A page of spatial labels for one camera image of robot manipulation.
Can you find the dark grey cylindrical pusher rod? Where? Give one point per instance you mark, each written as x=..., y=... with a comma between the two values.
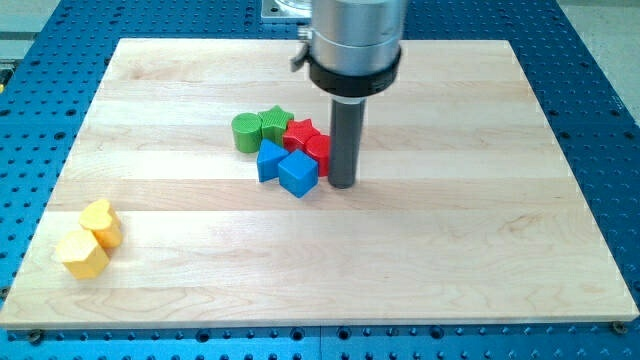
x=347, y=118

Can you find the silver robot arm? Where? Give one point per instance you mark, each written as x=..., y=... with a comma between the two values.
x=353, y=51

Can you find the red cylinder block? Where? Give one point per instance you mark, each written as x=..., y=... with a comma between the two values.
x=318, y=148

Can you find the red star block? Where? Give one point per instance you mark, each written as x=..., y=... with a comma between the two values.
x=298, y=133

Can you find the blue cube block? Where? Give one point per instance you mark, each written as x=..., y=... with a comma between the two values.
x=298, y=173

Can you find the green star block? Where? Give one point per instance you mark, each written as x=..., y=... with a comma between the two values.
x=274, y=123

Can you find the blue triangle block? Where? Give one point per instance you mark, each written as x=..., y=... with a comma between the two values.
x=269, y=156

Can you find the green cylinder block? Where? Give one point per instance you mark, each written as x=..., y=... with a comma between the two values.
x=247, y=132

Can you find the light wooden board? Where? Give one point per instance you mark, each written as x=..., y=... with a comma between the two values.
x=465, y=209

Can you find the yellow heart block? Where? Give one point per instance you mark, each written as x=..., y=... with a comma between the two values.
x=100, y=218

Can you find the yellow hexagon block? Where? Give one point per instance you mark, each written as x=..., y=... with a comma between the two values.
x=82, y=255

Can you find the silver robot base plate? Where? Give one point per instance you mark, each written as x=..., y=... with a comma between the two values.
x=285, y=11

